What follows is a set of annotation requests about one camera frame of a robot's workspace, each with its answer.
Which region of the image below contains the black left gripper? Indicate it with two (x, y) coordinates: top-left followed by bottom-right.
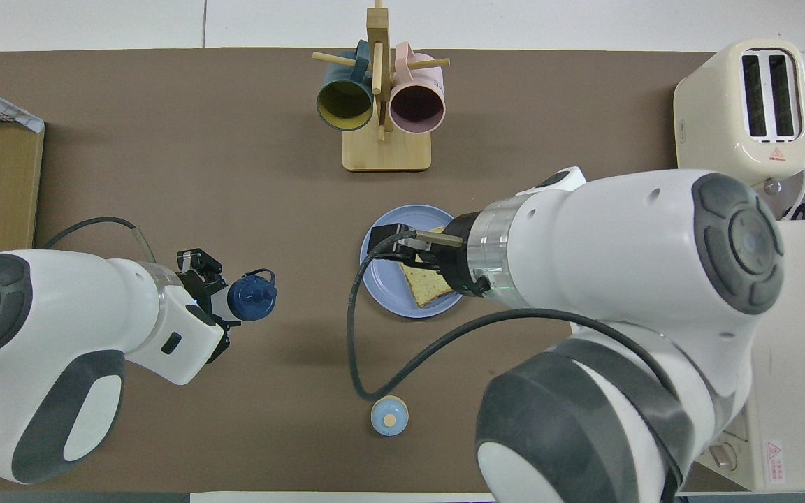
(177, 248), (242, 364)

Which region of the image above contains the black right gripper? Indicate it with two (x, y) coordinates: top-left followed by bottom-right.
(368, 212), (494, 299)

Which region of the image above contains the translucent bottle with blue cap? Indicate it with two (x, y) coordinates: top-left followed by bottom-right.
(208, 269), (279, 323)

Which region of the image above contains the toasted bread slice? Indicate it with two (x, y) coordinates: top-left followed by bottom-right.
(397, 226), (463, 309)

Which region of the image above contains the blue round plate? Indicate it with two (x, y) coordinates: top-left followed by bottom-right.
(359, 205), (465, 320)

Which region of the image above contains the wooden mug tree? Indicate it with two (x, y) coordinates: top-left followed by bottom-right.
(312, 0), (451, 173)

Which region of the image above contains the brown table mat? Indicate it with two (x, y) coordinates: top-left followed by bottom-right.
(0, 48), (805, 493)

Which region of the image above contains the pink mug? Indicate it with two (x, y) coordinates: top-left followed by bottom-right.
(389, 42), (447, 136)

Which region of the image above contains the dark teal mug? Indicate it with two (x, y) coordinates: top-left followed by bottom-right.
(316, 40), (376, 132)

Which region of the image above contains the cream two-slot toaster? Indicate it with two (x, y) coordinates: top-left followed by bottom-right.
(673, 38), (805, 203)

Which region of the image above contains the white toaster oven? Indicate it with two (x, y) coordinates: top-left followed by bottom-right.
(696, 220), (805, 492)

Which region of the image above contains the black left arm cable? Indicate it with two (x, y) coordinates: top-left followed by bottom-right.
(43, 217), (157, 265)

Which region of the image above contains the white toaster power cord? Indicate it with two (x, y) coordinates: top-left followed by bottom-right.
(778, 168), (805, 219)

